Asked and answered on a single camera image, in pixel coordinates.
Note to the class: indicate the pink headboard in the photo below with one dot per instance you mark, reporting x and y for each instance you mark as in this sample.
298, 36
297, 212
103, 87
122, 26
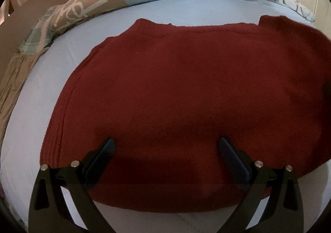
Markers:
28, 15

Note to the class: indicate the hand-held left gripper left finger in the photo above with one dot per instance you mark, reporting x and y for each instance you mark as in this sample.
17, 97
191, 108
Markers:
99, 160

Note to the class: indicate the light blue bed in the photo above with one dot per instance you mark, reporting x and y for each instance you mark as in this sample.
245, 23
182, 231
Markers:
44, 103

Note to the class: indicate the folded tan cloth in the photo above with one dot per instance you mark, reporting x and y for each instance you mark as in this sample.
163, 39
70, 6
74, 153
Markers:
11, 82

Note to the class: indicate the plaid pillow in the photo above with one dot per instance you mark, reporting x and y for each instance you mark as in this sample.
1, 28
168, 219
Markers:
38, 36

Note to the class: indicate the red knit sweater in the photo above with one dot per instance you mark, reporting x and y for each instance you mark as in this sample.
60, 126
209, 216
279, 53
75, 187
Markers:
186, 108

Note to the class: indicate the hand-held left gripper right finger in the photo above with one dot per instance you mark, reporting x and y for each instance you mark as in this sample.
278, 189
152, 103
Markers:
232, 160

